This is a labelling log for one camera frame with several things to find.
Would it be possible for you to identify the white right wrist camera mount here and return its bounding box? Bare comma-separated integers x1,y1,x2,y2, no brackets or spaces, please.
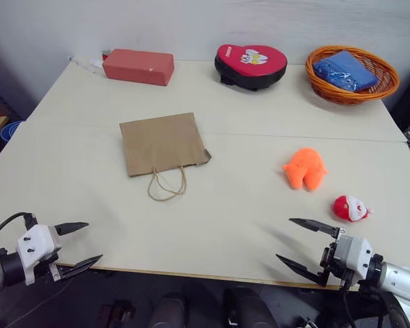
334,234,375,285

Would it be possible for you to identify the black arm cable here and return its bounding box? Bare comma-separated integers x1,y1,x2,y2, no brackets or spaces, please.
357,285,397,328
0,212,37,252

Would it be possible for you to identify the red white plush toy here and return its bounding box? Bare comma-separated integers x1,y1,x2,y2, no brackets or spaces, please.
333,195,376,223

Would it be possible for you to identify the blue folded plastic packet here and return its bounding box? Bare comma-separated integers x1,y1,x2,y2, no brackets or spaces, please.
312,50,380,94

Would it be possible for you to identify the brown paper bag with handles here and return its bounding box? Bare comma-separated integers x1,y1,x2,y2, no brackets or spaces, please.
119,112,213,203

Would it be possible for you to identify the red rectangular foam block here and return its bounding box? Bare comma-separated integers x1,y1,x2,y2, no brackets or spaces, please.
101,48,176,87

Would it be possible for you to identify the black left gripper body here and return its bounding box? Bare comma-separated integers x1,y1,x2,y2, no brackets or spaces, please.
32,251,67,283

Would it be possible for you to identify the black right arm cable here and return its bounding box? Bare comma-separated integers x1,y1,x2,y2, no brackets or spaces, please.
357,285,397,328

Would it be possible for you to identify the red heart-shaped boxing pad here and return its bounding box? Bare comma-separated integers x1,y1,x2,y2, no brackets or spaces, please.
214,43,288,93

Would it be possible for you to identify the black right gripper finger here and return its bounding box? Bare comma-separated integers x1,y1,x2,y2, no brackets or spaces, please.
288,217,342,239
275,254,329,288

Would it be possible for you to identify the blue plastic bucket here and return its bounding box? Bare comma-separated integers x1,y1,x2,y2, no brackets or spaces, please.
0,120,25,144

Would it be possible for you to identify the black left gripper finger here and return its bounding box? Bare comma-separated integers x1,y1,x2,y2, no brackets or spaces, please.
54,221,90,237
56,254,104,281

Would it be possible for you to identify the orange plush toy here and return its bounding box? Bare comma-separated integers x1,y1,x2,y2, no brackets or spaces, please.
282,147,329,192

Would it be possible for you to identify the orange wicker basket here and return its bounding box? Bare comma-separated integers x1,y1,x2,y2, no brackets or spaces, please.
305,45,401,105

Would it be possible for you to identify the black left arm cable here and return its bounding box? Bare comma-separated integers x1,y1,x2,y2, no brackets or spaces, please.
0,212,37,252

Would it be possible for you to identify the white cable and adapter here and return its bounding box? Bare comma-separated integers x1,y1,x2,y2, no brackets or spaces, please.
67,54,105,74

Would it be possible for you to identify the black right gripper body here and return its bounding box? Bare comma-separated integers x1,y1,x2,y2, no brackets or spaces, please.
320,227,351,292

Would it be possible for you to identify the dark rounded shape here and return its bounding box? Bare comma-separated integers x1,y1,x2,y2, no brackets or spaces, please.
148,295,189,328

